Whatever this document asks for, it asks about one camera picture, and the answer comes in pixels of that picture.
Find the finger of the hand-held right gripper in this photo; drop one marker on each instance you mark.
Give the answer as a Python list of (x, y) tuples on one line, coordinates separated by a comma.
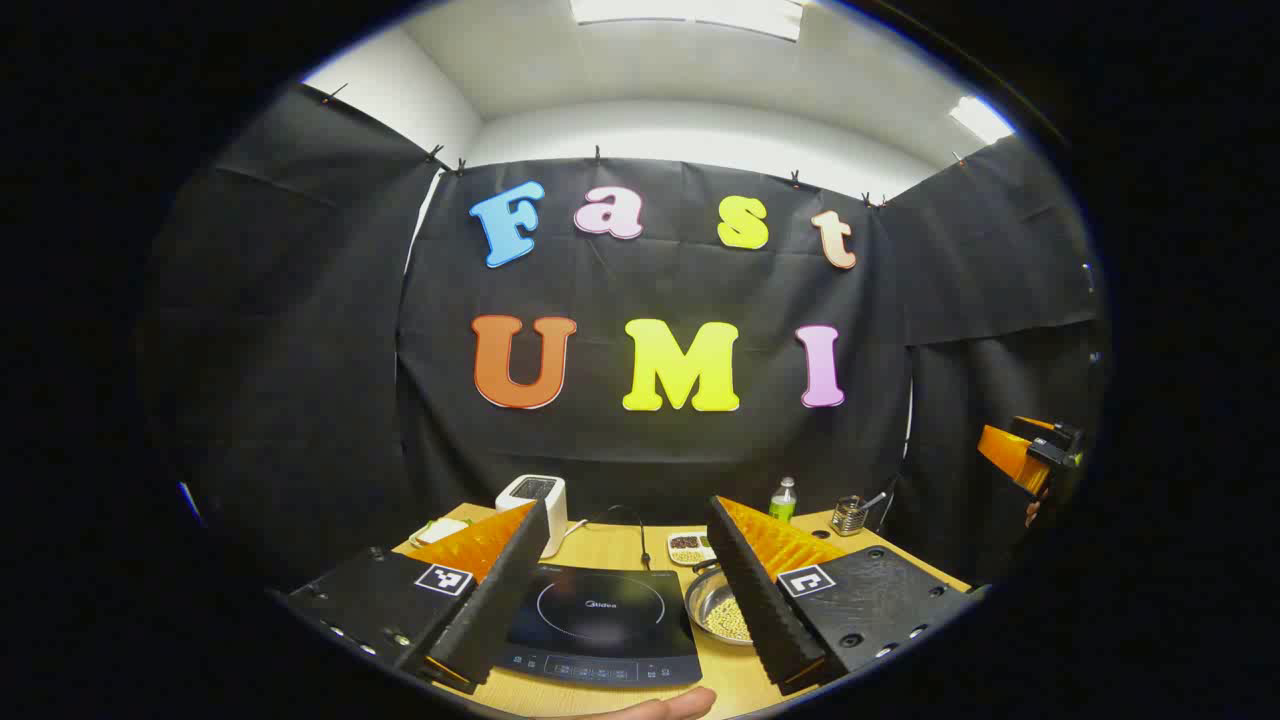
[(1010, 455), (1060, 445)]

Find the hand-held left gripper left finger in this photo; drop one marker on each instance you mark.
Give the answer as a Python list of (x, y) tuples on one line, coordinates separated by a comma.
[(495, 600)]

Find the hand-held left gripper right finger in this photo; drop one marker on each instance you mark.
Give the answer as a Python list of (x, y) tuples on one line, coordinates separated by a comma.
[(760, 600)]

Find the stainless steel pot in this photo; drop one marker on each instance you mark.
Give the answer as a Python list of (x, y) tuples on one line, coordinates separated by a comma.
[(700, 600)]

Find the black induction cooktop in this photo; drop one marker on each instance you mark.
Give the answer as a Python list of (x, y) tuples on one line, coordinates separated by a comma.
[(600, 640)]

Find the pile of soybeans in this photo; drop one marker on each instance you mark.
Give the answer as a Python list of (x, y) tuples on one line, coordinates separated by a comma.
[(728, 620)]

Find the sandwich on white plate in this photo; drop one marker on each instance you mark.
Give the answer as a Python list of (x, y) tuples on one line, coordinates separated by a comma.
[(440, 530)]

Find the white divided bean tray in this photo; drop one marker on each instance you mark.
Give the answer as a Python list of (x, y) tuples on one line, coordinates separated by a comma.
[(685, 548)]

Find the green drink bottle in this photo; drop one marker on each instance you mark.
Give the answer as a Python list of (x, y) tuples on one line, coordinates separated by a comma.
[(783, 505)]

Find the white toaster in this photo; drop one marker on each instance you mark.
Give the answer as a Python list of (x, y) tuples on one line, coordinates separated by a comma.
[(545, 495)]

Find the metal spoon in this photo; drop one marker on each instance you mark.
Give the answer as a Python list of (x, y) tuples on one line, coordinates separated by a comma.
[(876, 499)]

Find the small ceiling light panel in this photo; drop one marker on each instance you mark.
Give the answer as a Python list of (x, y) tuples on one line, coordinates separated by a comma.
[(982, 120)]

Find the large ceiling light panel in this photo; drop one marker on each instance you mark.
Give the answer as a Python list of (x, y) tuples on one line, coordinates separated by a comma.
[(690, 12)]

